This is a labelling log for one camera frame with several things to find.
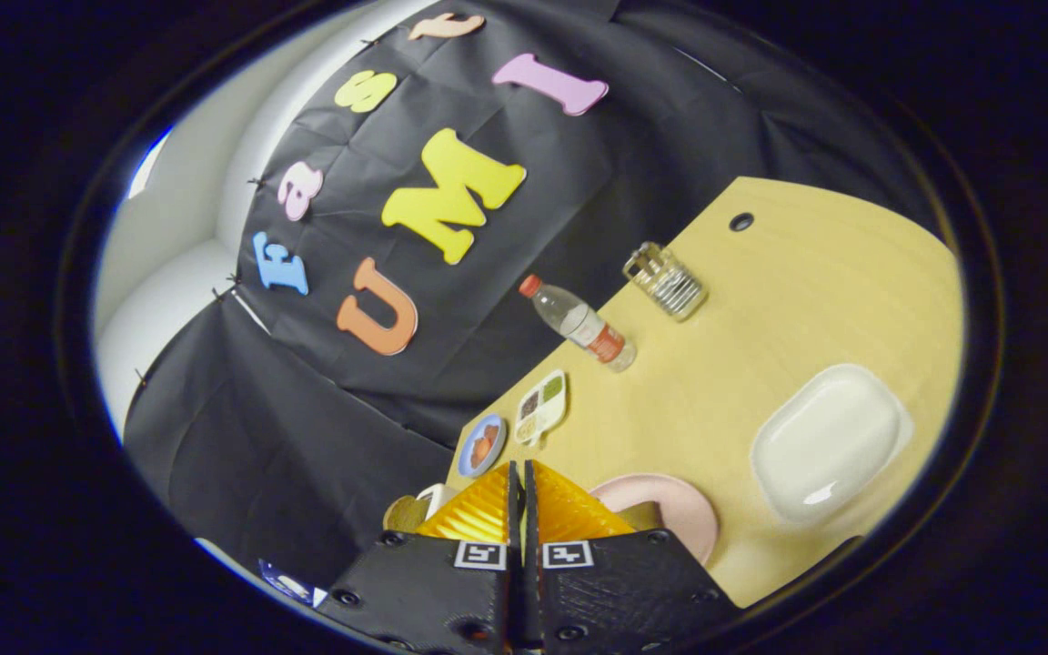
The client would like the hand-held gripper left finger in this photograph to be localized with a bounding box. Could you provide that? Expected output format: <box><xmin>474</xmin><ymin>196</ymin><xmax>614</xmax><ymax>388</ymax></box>
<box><xmin>317</xmin><ymin>460</ymin><xmax>523</xmax><ymax>652</ymax></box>

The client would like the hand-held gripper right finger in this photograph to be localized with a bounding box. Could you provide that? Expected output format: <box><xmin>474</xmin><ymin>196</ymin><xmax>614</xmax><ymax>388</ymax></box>
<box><xmin>524</xmin><ymin>459</ymin><xmax>745</xmax><ymax>652</ymax></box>

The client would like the round pink plate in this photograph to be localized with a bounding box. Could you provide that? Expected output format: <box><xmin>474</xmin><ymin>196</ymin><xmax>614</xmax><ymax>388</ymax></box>
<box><xmin>589</xmin><ymin>473</ymin><xmax>721</xmax><ymax>567</ymax></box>

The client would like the small blue plate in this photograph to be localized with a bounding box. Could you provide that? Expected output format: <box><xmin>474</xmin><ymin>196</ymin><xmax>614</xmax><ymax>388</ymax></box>
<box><xmin>458</xmin><ymin>414</ymin><xmax>508</xmax><ymax>479</ymax></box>

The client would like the clear plastic water bottle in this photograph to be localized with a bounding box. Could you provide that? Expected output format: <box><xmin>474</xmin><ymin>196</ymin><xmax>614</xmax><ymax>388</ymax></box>
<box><xmin>519</xmin><ymin>274</ymin><xmax>638</xmax><ymax>374</ymax></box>

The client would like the metal mesh utensil holder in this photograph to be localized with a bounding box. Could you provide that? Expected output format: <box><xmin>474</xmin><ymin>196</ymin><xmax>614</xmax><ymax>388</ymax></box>
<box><xmin>624</xmin><ymin>241</ymin><xmax>709</xmax><ymax>322</ymax></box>

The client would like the white divided dish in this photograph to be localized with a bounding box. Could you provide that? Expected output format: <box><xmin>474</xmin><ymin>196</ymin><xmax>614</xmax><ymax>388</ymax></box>
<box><xmin>515</xmin><ymin>368</ymin><xmax>569</xmax><ymax>447</ymax></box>

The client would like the brown handled utensil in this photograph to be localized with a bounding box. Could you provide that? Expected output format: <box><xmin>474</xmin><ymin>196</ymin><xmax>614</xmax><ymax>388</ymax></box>
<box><xmin>626</xmin><ymin>242</ymin><xmax>666</xmax><ymax>278</ymax></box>

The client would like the brown bread slice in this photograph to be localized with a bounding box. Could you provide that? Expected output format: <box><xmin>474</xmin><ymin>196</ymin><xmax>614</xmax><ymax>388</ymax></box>
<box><xmin>383</xmin><ymin>494</ymin><xmax>430</xmax><ymax>534</ymax></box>

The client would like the white rectangular plate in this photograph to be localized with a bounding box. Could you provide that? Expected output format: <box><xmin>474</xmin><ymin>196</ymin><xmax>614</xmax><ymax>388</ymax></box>
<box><xmin>750</xmin><ymin>364</ymin><xmax>914</xmax><ymax>527</ymax></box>

